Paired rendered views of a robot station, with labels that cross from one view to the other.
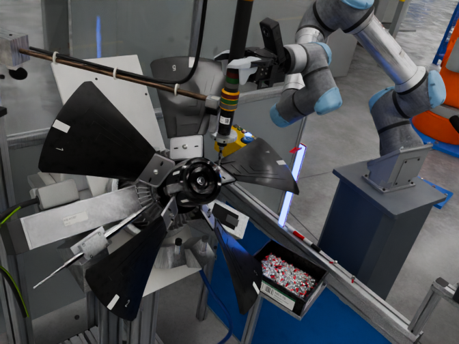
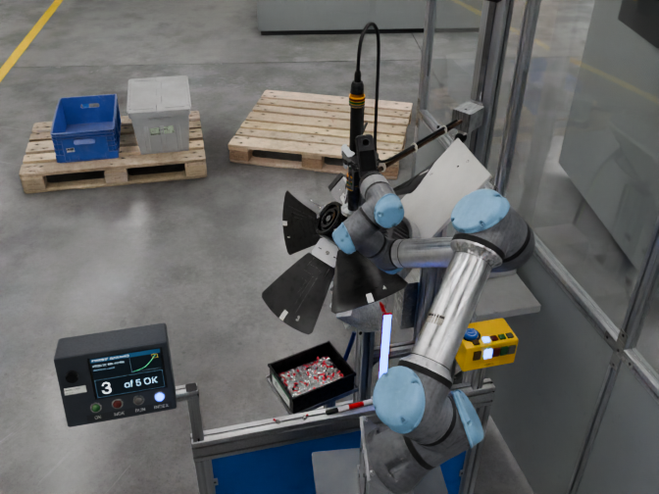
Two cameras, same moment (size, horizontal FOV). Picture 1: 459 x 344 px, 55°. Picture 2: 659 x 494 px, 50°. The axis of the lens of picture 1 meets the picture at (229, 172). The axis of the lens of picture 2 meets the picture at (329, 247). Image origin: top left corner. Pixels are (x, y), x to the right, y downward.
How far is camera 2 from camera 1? 2.45 m
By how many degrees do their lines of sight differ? 92
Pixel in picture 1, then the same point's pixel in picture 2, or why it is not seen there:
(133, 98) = (453, 197)
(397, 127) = not seen: hidden behind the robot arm
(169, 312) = not seen: outside the picture
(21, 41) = (463, 116)
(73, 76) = (453, 154)
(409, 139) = (378, 434)
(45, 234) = (335, 191)
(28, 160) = not seen: hidden behind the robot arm
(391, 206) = (329, 460)
